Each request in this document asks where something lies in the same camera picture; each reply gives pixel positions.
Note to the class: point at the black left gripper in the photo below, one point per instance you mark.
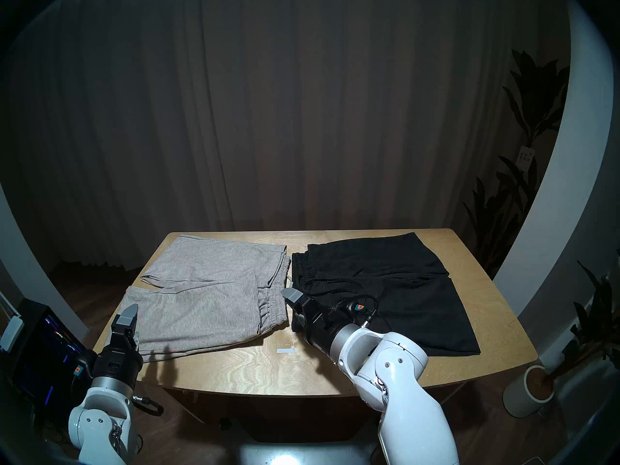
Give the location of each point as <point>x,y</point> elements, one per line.
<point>116,360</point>

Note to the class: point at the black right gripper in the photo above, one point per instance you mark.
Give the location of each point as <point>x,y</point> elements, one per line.
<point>315,323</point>

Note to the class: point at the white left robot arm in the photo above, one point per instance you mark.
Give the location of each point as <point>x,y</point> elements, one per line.
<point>97,420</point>

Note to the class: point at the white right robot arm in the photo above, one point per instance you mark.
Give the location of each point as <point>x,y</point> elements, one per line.
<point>407,381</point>

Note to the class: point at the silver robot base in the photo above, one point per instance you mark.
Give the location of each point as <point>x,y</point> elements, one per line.
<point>300,454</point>

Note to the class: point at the black computer tower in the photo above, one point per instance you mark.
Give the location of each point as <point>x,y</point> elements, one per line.
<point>43,352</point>

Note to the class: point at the small white box device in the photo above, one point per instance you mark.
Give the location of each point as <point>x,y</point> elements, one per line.
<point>10,333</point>

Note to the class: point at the brown pleated curtain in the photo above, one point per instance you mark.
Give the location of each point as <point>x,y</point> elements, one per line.
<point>290,105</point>

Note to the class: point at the white cylindrical plant pot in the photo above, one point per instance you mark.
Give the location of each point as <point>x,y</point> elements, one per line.
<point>520,396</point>

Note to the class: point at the white plant tag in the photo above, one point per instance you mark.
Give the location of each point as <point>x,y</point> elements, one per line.
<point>525,157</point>

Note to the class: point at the tall dark leafy plant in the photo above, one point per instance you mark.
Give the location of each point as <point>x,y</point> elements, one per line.
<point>533,96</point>

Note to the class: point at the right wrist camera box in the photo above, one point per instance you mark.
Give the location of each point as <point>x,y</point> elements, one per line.
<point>359,307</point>

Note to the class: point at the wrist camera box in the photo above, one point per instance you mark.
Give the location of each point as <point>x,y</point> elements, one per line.
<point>359,307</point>
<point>77,370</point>

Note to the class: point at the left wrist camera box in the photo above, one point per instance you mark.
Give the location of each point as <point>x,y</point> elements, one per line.
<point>77,370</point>

